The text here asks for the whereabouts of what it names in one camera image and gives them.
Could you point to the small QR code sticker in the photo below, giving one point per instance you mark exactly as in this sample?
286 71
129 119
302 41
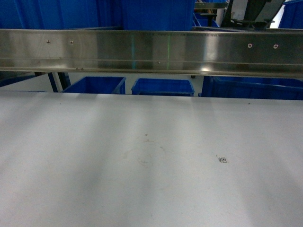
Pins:
222 159

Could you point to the blue bin upper left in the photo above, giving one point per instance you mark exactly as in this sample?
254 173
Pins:
60 14

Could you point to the dark machine upper right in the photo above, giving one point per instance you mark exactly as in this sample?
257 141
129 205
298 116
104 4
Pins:
251 13

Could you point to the blue bin under rail middle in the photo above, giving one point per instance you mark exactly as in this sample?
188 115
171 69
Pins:
162 87

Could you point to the blue bin under rail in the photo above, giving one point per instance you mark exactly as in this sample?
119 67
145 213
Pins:
98 85
162 87
252 88

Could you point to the blue bin under rail left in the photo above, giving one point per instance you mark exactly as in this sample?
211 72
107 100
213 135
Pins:
98 85

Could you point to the stainless steel shelf rail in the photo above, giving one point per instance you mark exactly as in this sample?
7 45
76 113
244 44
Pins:
269 53

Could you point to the blue bin under rail right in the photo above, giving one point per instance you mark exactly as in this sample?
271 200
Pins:
252 88

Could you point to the blue bin behind rail centre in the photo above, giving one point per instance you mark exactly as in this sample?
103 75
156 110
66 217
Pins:
158 15

